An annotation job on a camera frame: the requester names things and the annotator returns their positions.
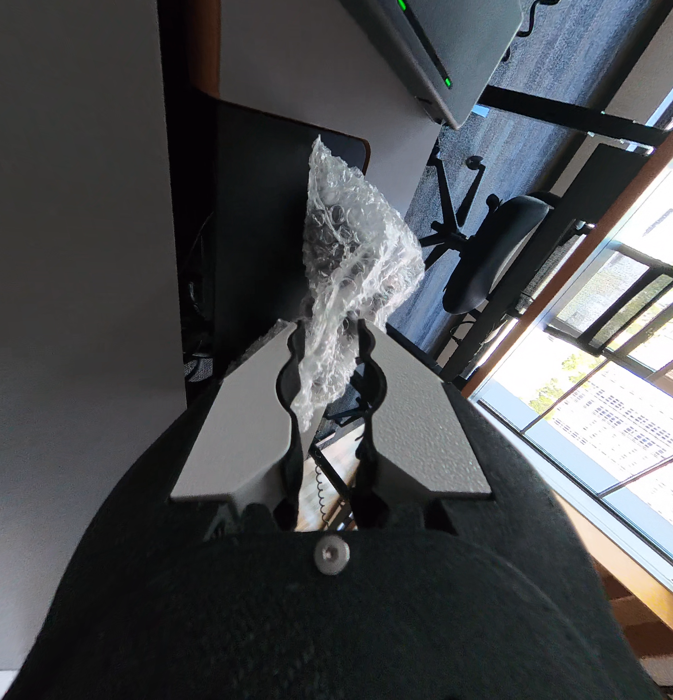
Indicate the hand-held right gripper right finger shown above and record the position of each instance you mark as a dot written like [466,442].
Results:
[429,437]

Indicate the grey device with green lights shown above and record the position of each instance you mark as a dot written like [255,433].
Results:
[451,54]

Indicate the black desk frame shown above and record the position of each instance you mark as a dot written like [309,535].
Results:
[560,112]

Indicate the black desk mat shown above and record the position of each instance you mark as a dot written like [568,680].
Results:
[259,219]

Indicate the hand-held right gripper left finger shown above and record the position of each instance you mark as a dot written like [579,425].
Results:
[238,437]

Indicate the large window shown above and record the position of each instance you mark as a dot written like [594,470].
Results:
[615,410]

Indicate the black office chair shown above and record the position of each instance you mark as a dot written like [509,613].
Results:
[500,257]

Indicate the bubble wrap bundle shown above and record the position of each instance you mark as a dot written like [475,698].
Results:
[352,246]

